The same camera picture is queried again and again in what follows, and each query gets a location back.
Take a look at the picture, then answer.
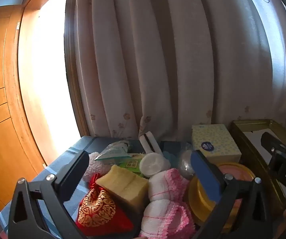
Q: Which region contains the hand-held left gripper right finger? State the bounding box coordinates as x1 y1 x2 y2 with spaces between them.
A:
190 150 274 239

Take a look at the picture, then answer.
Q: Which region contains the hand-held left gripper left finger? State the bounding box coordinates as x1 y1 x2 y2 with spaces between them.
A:
8 151 91 239

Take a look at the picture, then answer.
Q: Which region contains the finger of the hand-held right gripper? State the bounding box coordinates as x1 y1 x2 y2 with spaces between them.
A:
261 131 286 155

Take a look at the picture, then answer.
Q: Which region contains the pink fluffy cloth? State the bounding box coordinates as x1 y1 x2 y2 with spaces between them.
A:
83 152 113 182

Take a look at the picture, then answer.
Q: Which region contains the clear plastic bag ball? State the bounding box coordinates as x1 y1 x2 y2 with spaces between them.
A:
178 149 198 180

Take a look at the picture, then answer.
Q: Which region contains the gold tin box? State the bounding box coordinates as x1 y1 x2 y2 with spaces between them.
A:
230 119 286 224

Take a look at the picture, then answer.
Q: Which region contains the clear zip bag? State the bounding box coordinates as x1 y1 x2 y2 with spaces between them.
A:
94 141 131 165

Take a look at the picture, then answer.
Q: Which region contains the teal cloth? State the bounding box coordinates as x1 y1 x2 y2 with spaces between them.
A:
161 151 181 162

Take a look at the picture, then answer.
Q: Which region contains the pink and white towel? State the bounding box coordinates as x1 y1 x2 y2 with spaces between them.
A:
139 168 196 239

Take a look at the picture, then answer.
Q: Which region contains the red and gold pouch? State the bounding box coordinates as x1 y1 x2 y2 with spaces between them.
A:
75 173 133 237

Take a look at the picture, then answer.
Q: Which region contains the yellow sponge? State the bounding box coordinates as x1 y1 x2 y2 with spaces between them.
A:
95 164 149 213

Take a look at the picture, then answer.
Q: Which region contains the white cotton pad roll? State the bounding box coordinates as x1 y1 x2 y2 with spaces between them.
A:
139 152 171 177

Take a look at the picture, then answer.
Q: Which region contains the green tissue pack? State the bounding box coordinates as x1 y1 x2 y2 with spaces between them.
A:
113 153 146 177

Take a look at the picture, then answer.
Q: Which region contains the white foam roll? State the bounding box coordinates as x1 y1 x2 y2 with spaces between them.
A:
139 131 163 155

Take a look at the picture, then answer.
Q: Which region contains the blue plaid tablecloth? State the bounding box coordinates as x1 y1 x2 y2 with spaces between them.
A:
0 136 201 239

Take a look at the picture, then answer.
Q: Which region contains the yellow round container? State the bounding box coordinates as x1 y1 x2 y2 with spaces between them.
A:
188 163 257 229

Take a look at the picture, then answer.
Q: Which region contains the yellow patterned tissue box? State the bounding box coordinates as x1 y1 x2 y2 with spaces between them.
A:
191 124 242 165

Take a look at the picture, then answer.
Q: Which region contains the cream floral curtain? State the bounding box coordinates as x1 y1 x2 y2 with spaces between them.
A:
74 0 286 140

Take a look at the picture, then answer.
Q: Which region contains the wooden door frame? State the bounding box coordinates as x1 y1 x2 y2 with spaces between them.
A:
18 0 91 165

